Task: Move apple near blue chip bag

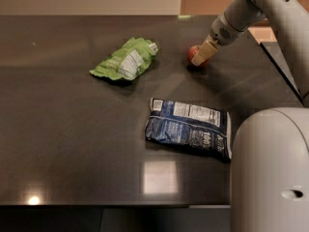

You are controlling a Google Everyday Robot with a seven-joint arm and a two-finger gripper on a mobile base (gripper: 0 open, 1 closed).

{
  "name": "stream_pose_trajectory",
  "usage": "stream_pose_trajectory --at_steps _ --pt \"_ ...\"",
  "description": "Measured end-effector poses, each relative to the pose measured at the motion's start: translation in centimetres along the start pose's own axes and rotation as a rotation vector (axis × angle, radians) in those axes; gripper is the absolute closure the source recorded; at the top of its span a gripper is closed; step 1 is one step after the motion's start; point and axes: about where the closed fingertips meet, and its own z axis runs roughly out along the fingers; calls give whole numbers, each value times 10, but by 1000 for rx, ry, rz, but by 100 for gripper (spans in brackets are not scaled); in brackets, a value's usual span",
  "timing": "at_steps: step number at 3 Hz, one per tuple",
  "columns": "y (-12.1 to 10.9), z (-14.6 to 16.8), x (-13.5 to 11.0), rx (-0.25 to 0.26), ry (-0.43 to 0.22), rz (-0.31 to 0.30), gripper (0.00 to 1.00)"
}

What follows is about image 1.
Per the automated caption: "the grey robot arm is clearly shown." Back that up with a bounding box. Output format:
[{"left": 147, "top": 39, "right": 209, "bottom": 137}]
[{"left": 192, "top": 0, "right": 309, "bottom": 232}]

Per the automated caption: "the green chip bag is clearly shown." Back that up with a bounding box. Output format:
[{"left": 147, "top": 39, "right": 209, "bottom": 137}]
[{"left": 90, "top": 38, "right": 159, "bottom": 81}]

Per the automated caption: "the blue chip bag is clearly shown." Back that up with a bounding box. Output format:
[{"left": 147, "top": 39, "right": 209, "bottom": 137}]
[{"left": 145, "top": 98, "right": 232, "bottom": 161}]

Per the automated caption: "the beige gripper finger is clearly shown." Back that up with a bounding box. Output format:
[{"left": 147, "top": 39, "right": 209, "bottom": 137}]
[{"left": 191, "top": 36, "right": 218, "bottom": 66}]

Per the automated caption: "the red apple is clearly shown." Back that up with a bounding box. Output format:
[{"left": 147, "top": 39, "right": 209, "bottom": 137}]
[{"left": 187, "top": 44, "right": 211, "bottom": 70}]

